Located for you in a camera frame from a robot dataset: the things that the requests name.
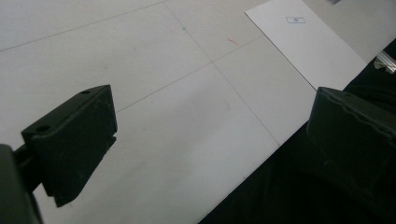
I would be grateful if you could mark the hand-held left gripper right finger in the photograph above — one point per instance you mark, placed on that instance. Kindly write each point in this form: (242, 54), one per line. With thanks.
(355, 130)

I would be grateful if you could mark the white paper sheet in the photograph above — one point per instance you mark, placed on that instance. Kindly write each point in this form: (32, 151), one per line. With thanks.
(311, 46)

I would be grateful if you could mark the silver metal piece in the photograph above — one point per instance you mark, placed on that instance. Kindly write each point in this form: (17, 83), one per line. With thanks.
(386, 62)

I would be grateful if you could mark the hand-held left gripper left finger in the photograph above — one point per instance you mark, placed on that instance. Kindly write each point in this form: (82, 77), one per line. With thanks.
(74, 140)

